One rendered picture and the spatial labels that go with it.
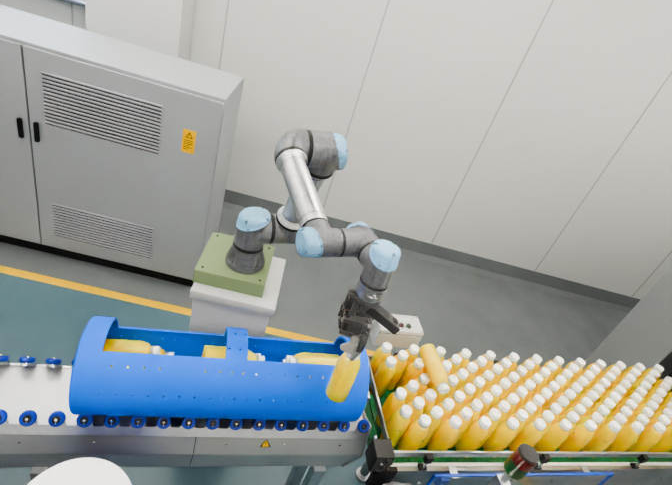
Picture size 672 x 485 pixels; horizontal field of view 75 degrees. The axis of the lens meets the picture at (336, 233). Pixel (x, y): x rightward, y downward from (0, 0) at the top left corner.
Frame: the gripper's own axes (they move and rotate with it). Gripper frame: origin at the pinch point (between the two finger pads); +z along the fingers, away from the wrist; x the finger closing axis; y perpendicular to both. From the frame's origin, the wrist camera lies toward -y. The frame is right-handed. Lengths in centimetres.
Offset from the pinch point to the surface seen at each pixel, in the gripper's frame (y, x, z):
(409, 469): -36, -1, 52
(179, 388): 45, 1, 25
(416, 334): -40, -47, 30
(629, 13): -197, -263, -124
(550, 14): -143, -267, -107
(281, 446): 10, -5, 54
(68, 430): 75, 3, 49
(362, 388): -10.2, -7.3, 22.6
